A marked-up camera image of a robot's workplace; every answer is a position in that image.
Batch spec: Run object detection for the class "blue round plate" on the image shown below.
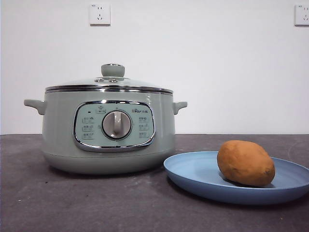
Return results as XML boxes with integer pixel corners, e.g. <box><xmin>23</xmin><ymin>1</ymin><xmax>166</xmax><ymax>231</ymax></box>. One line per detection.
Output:
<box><xmin>163</xmin><ymin>151</ymin><xmax>309</xmax><ymax>205</ymax></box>

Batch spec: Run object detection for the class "white wall socket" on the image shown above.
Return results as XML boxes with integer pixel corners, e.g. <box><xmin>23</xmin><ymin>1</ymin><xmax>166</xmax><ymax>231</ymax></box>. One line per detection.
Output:
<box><xmin>294</xmin><ymin>4</ymin><xmax>309</xmax><ymax>27</ymax></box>
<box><xmin>89</xmin><ymin>3</ymin><xmax>112</xmax><ymax>26</ymax></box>

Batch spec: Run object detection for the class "pale green electric steamer pot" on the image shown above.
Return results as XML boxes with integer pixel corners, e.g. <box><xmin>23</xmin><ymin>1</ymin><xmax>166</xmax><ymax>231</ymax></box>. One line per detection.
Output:
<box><xmin>23</xmin><ymin>88</ymin><xmax>188</xmax><ymax>175</ymax></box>

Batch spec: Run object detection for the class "glass lid with green knob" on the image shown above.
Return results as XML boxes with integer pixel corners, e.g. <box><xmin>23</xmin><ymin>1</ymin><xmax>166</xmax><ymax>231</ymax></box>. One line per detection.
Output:
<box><xmin>45</xmin><ymin>63</ymin><xmax>174</xmax><ymax>94</ymax></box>

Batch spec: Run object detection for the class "brown potato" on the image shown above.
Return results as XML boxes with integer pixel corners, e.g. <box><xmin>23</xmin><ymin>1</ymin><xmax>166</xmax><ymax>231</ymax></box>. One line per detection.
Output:
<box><xmin>216</xmin><ymin>140</ymin><xmax>276</xmax><ymax>188</ymax></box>

